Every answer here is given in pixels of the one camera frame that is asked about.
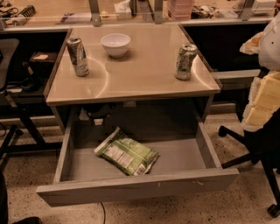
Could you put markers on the grey office chair left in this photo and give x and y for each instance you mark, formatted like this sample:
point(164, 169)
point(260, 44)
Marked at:
point(8, 47)

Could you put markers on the green white soda can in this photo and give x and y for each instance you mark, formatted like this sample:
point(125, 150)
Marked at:
point(186, 56)

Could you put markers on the white tissue box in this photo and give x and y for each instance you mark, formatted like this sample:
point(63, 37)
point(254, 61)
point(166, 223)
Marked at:
point(122, 10)

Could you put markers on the green jalapeno chip bag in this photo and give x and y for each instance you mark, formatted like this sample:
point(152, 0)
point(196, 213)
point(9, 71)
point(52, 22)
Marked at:
point(127, 154)

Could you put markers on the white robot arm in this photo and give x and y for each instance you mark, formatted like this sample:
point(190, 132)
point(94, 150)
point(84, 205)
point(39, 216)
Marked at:
point(267, 45)

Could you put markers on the pink stacked containers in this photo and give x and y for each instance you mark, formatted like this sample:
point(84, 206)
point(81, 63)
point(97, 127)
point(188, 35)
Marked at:
point(179, 9)

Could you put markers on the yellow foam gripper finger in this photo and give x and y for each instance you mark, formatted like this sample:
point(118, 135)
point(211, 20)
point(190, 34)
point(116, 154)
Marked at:
point(263, 101)

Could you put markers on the white ceramic bowl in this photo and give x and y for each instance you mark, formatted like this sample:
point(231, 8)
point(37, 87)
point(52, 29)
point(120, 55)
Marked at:
point(115, 44)

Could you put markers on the tall silver drink can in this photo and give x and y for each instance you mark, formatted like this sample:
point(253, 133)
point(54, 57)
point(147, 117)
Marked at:
point(78, 56)

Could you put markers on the grey open drawer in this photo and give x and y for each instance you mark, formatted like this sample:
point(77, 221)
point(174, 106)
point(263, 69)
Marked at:
point(187, 162)

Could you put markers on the black box with label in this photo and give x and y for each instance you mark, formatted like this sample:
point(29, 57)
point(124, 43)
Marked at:
point(42, 63)

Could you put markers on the wooden counter cabinet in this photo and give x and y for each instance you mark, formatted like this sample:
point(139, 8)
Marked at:
point(146, 71)

